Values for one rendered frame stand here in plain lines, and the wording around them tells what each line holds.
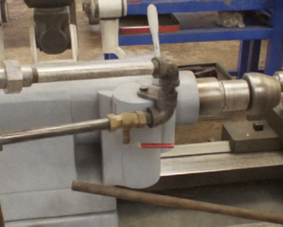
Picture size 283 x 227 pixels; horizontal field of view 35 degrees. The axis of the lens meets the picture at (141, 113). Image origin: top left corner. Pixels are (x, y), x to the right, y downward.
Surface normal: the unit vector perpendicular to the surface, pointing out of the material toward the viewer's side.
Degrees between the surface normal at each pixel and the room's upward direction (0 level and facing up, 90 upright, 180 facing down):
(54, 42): 90
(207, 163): 0
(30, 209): 62
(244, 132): 0
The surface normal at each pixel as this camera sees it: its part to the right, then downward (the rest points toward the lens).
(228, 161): 0.00, -0.89
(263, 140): 0.15, 0.46
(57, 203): 0.14, -0.02
